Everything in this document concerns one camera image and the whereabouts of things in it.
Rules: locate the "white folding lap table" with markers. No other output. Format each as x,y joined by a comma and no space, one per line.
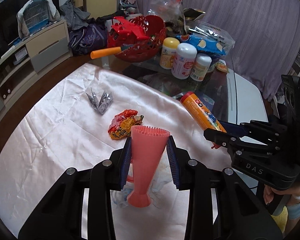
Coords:
245,102

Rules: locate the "purple bag on floor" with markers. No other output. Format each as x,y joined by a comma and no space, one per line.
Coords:
87,39

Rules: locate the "orange handled knife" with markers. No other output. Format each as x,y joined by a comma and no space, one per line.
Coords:
107,52

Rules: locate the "blue chips bag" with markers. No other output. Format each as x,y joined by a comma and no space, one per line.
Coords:
202,44

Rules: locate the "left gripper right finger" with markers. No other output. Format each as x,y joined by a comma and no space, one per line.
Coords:
221,205

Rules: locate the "pink label white bottle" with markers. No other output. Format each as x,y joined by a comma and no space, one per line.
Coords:
184,59

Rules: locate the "silver folded paper piece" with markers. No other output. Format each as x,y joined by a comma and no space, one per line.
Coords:
101,104

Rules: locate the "orange snack tube red cap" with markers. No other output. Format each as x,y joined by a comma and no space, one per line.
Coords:
200,113

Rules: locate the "orange foil candy wrapper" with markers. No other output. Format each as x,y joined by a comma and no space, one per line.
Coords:
122,123

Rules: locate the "clear plastic storage box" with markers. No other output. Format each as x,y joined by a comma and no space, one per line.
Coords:
212,32

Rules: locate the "glass coffee table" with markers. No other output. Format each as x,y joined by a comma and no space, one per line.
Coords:
219,87

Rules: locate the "purple curtain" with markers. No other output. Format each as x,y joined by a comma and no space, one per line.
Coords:
266,35

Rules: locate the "small white supplement bottle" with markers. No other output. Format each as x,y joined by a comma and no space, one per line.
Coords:
200,67

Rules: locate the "covered bird cage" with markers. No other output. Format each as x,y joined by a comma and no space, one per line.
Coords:
35,14

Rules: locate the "yellow plush slipper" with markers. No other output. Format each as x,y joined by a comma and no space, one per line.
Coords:
281,219

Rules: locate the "red plastic basket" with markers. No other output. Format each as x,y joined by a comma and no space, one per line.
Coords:
139,38

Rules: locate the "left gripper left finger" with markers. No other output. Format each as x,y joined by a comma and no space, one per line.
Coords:
59,214

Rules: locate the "person's right hand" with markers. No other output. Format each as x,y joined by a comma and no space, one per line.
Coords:
293,191

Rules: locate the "pink satin tablecloth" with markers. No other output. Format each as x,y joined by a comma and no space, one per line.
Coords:
63,130

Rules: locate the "beige TV cabinet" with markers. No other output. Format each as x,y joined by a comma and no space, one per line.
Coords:
28,61

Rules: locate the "yellow lid bottle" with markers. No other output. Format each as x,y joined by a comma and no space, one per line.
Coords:
169,48

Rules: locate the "pink plastic cone cup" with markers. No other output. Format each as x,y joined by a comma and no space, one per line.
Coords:
148,145

